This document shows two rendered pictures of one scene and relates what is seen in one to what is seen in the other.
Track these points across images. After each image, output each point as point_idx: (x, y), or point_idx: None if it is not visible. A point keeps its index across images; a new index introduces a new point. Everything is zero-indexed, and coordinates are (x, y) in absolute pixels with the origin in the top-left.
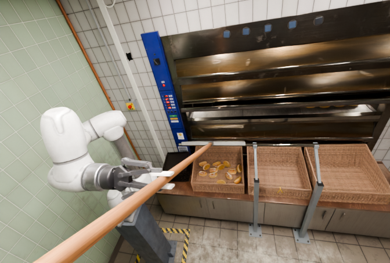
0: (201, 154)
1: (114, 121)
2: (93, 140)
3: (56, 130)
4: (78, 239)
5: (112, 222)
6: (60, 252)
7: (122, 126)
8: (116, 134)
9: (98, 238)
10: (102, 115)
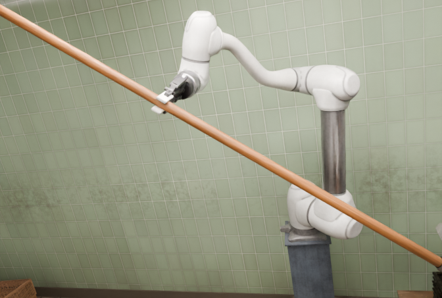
0: (318, 198)
1: (328, 81)
2: (302, 91)
3: (186, 26)
4: (70, 47)
5: (87, 60)
6: (62, 43)
7: (336, 97)
8: (323, 102)
9: (77, 58)
10: (328, 66)
